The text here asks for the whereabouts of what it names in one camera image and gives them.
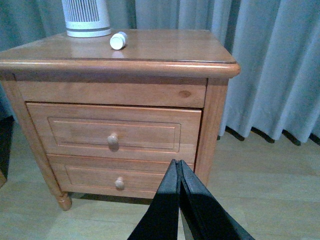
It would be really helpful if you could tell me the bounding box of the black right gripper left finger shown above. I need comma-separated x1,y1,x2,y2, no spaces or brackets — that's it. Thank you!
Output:
128,159,180,240

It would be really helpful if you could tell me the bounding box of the white medicine bottle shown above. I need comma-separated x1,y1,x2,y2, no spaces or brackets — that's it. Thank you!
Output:
109,31,128,50

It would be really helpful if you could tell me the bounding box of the light grey curtain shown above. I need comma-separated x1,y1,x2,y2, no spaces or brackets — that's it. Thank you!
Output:
0,0,320,147

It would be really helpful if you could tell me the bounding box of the wooden nightstand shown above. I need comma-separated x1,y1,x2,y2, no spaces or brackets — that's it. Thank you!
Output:
0,29,241,211

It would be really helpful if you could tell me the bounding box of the drawer wooden knob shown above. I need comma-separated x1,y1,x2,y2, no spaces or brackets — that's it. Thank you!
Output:
114,177,125,190
107,133,119,152

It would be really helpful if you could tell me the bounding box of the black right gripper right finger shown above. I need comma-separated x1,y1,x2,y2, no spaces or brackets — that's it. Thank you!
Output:
178,160,253,240

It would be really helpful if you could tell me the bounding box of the white cylindrical air purifier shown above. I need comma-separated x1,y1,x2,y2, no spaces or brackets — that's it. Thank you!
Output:
62,0,111,38

